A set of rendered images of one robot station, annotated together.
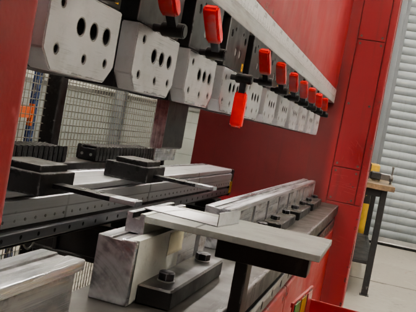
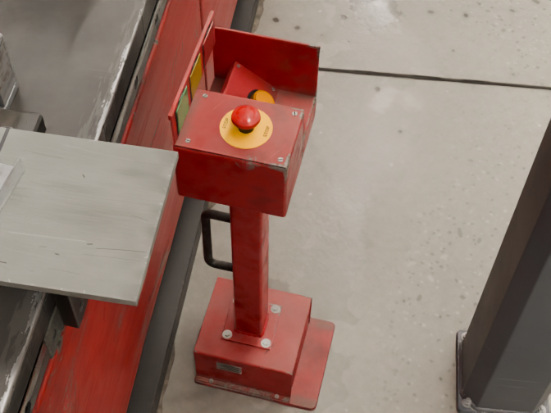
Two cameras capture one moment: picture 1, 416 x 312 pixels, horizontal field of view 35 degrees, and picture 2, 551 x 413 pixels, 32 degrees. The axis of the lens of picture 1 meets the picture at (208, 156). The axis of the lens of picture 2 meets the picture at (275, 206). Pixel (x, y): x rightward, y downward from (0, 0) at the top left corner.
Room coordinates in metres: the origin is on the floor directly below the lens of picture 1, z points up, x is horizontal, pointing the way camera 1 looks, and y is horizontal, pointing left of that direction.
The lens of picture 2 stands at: (0.47, -0.25, 1.78)
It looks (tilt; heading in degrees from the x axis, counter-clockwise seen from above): 55 degrees down; 353
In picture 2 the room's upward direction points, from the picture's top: 1 degrees clockwise
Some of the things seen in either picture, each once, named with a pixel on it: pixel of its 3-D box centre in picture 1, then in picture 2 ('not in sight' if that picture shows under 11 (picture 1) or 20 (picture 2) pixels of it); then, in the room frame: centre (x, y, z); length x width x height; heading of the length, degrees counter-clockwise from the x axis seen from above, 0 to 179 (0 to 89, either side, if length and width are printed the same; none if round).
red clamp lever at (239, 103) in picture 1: (237, 99); not in sight; (1.21, -0.03, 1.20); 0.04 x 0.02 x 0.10; 75
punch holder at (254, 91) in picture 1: (237, 77); not in sight; (1.43, -0.03, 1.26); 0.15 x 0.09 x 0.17; 165
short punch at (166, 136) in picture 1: (168, 131); not in sight; (1.07, 0.07, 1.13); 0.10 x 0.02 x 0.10; 165
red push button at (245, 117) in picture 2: not in sight; (246, 122); (1.29, -0.31, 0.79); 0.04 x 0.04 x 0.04
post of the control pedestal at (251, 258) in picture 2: not in sight; (250, 250); (1.34, -0.32, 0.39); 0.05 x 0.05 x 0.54; 70
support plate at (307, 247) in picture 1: (242, 231); (29, 206); (1.03, -0.07, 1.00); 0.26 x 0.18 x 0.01; 75
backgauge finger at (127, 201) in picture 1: (69, 182); not in sight; (1.12, 0.22, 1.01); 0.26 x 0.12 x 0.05; 75
